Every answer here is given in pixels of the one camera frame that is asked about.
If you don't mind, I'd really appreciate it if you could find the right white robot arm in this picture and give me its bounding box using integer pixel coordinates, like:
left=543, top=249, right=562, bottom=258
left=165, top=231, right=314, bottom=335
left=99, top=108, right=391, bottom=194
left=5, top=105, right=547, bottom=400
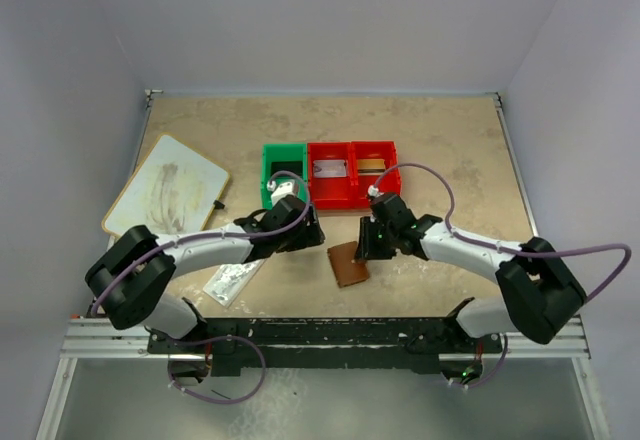
left=354, top=193, right=587, bottom=344

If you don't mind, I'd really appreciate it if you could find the brown leather card holder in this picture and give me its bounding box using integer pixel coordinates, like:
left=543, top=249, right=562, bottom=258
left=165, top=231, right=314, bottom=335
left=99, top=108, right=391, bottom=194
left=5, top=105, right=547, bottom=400
left=327, top=241, right=370, bottom=288

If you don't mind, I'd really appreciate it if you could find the red plastic bin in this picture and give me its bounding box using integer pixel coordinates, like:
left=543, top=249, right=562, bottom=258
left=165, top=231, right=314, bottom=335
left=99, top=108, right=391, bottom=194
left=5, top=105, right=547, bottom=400
left=307, top=142, right=354, bottom=211
left=351, top=141, right=398, bottom=209

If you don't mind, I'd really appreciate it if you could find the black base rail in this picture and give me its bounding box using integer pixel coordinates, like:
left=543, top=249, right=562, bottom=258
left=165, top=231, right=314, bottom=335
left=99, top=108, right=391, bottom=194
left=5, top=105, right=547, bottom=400
left=148, top=317, right=503, bottom=377

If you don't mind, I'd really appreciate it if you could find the aluminium frame rail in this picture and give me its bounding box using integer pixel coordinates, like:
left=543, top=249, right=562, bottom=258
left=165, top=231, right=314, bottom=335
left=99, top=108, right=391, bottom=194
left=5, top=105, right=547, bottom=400
left=60, top=318, right=153, bottom=360

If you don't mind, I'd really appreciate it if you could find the black card in bin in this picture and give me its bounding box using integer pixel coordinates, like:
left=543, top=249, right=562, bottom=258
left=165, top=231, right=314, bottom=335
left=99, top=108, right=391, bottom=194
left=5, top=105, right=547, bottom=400
left=270, top=160, right=304, bottom=178

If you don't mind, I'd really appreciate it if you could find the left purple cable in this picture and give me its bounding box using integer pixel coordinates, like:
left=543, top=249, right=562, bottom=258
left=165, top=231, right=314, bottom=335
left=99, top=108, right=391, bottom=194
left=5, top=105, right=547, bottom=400
left=88, top=169, right=314, bottom=404

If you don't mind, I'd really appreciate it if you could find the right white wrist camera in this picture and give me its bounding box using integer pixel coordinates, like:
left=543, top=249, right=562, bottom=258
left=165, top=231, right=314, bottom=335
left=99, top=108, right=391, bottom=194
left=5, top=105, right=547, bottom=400
left=367, top=185, right=383, bottom=200

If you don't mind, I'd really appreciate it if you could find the red middle plastic bin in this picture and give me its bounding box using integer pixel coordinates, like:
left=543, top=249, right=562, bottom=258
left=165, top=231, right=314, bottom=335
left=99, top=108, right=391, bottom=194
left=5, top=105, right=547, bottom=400
left=307, top=142, right=354, bottom=211

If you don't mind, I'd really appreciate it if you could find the silver card in bin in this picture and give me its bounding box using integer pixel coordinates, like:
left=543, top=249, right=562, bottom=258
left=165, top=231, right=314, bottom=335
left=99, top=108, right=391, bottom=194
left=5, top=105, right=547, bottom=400
left=312, top=159, right=348, bottom=179

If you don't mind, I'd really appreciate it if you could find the green plastic bin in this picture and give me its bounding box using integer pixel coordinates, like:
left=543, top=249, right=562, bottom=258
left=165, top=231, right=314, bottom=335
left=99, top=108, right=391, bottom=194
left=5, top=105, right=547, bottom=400
left=260, top=143, right=308, bottom=209

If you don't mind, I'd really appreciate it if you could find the white board yellow rim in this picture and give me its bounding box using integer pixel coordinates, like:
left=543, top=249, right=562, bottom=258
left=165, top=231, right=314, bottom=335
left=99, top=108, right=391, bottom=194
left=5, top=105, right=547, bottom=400
left=102, top=134, right=230, bottom=237

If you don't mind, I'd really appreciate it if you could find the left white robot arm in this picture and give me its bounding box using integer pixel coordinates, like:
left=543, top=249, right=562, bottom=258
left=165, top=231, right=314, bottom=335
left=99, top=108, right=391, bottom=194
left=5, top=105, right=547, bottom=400
left=85, top=195, right=325, bottom=343

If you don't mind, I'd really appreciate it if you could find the gold card in bin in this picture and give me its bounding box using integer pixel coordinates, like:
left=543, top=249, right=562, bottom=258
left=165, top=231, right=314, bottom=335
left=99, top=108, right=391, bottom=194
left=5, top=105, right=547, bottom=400
left=356, top=158, right=386, bottom=176

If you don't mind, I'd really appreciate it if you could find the red right plastic bin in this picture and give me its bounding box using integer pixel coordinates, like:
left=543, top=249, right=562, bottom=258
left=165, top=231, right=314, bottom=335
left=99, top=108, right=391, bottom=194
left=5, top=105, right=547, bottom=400
left=351, top=141, right=398, bottom=209

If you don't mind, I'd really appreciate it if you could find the clear plastic packet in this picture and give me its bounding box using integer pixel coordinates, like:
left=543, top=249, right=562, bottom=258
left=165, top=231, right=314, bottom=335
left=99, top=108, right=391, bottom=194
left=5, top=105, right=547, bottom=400
left=203, top=260, right=264, bottom=308

